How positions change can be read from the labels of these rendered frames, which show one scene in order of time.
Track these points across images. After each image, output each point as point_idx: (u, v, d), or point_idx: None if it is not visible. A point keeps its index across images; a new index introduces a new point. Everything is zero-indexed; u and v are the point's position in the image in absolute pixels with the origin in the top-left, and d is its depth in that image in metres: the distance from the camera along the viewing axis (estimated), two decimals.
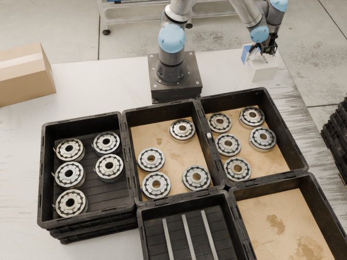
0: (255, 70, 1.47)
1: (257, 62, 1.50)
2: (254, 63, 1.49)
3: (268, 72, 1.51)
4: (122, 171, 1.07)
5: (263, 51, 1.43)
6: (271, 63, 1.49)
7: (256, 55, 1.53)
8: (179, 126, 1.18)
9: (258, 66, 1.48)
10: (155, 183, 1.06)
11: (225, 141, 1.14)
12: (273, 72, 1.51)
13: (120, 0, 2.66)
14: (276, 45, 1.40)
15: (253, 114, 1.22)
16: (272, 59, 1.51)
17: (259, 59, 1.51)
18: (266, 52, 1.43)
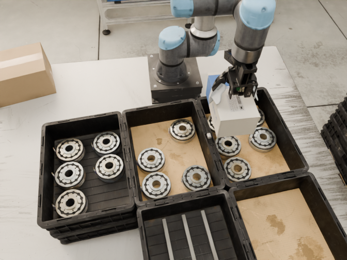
0: (220, 122, 0.86)
1: (226, 108, 0.88)
2: (220, 109, 0.88)
3: (243, 125, 0.89)
4: (122, 171, 1.07)
5: (233, 92, 0.81)
6: (250, 109, 0.88)
7: (226, 94, 0.91)
8: (179, 126, 1.18)
9: (225, 115, 0.86)
10: (155, 183, 1.06)
11: (225, 141, 1.14)
12: (253, 125, 0.89)
13: (120, 0, 2.66)
14: (255, 83, 0.79)
15: None
16: (251, 101, 0.89)
17: (231, 101, 0.90)
18: (238, 93, 0.82)
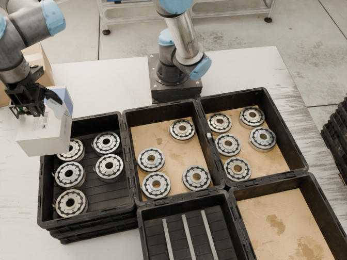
0: (17, 142, 0.82)
1: (28, 126, 0.84)
2: (21, 128, 0.84)
3: (48, 145, 0.85)
4: (122, 171, 1.07)
5: (18, 112, 0.77)
6: (52, 128, 0.83)
7: None
8: (179, 126, 1.18)
9: (24, 135, 0.82)
10: (155, 183, 1.06)
11: (225, 141, 1.14)
12: (59, 144, 0.85)
13: (120, 0, 2.66)
14: (34, 103, 0.74)
15: (253, 114, 1.22)
16: (58, 119, 0.85)
17: (36, 119, 0.85)
18: (24, 113, 0.77)
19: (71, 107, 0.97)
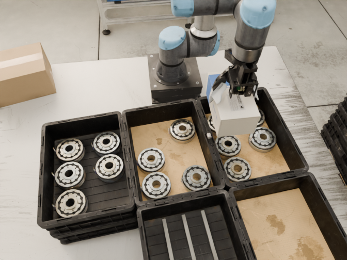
0: (221, 122, 0.86)
1: (226, 107, 0.88)
2: (221, 108, 0.88)
3: (243, 125, 0.89)
4: (122, 171, 1.07)
5: (233, 92, 0.81)
6: (250, 109, 0.88)
7: (226, 93, 0.91)
8: (179, 126, 1.18)
9: (226, 114, 0.86)
10: (155, 183, 1.06)
11: (225, 141, 1.14)
12: (253, 125, 0.89)
13: (120, 0, 2.66)
14: (256, 83, 0.79)
15: None
16: (252, 100, 0.90)
17: (231, 100, 0.90)
18: (238, 93, 0.82)
19: None
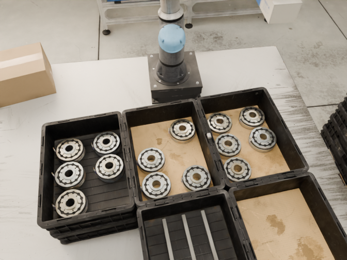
0: (273, 6, 1.19)
1: None
2: None
3: (289, 11, 1.22)
4: (122, 171, 1.07)
5: None
6: None
7: None
8: (179, 126, 1.18)
9: (277, 1, 1.19)
10: (155, 183, 1.06)
11: (225, 141, 1.14)
12: (296, 12, 1.22)
13: (120, 0, 2.66)
14: None
15: (253, 114, 1.22)
16: None
17: None
18: None
19: None
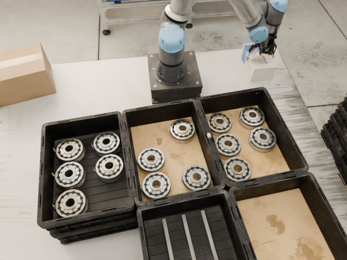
0: (254, 70, 1.48)
1: (256, 62, 1.50)
2: (253, 63, 1.49)
3: (266, 73, 1.50)
4: (122, 171, 1.07)
5: (262, 51, 1.43)
6: (271, 63, 1.49)
7: (256, 55, 1.53)
8: (179, 126, 1.18)
9: (256, 66, 1.48)
10: (155, 183, 1.06)
11: (225, 141, 1.14)
12: (272, 73, 1.51)
13: (120, 0, 2.66)
14: (275, 46, 1.40)
15: (253, 114, 1.22)
16: (271, 59, 1.51)
17: (259, 59, 1.51)
18: (265, 52, 1.43)
19: None
